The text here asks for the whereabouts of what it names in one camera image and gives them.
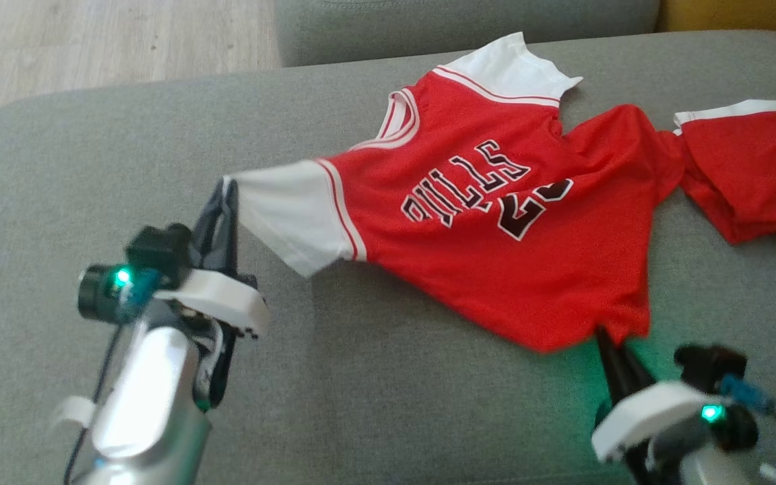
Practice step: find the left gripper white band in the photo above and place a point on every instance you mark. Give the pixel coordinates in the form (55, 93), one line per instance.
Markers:
(226, 300)

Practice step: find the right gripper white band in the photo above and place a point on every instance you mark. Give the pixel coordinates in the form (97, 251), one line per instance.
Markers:
(651, 414)

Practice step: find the red basketball jersey white sleeves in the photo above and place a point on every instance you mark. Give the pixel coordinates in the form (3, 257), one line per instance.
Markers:
(496, 269)

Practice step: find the yellow upholstered backrest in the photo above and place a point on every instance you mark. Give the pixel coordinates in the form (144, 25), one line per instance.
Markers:
(738, 17)

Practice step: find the long grey sofa cushion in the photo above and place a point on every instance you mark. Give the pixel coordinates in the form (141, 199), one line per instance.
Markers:
(462, 27)

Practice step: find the large grey sofa seat cushion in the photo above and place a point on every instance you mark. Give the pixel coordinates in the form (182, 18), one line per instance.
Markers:
(395, 391)

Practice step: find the red shorts white hem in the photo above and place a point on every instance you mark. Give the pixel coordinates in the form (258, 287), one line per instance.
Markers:
(752, 175)

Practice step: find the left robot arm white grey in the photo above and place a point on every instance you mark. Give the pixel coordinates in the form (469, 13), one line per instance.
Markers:
(152, 404)

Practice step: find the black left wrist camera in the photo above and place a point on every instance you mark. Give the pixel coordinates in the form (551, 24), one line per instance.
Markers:
(152, 256)

